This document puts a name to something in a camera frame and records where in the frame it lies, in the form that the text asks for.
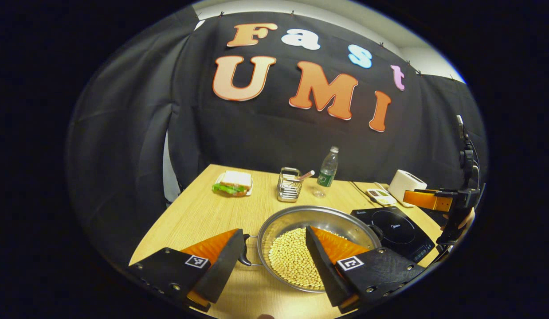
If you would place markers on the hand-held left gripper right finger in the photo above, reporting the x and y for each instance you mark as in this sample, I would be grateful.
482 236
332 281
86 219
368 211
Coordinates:
323 270

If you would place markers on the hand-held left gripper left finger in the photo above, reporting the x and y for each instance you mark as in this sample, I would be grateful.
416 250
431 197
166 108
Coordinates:
221 270

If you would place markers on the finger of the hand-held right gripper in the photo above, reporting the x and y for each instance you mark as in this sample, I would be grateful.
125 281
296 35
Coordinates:
427 200

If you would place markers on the black induction cooktop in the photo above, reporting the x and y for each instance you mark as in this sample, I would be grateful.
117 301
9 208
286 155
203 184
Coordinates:
398 232

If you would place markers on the white toaster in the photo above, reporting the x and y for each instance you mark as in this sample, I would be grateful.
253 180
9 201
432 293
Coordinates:
405 184

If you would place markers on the heap of soybeans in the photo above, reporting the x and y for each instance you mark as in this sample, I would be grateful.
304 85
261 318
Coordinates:
292 257

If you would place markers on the white divided dish with beans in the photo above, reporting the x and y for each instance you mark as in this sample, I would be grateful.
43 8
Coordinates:
381 196

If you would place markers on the sandwich on white plate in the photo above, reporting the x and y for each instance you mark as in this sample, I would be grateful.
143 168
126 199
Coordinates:
234 180

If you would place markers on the clear plastic water bottle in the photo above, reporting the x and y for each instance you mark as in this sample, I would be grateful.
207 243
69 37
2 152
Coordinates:
327 170

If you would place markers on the black backdrop cloth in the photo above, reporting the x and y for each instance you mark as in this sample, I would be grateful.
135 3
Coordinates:
256 133

